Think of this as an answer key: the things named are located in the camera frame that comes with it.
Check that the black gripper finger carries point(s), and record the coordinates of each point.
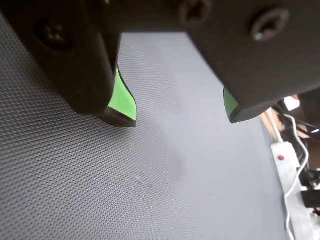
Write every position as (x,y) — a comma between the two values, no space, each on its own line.
(70,62)
(257,67)

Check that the white power strip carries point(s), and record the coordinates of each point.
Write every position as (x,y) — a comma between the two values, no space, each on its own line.
(287,162)

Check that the large grey textured mat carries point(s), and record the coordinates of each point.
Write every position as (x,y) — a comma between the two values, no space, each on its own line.
(125,180)

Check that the black power plug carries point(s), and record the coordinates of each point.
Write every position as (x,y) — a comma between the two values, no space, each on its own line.
(311,192)

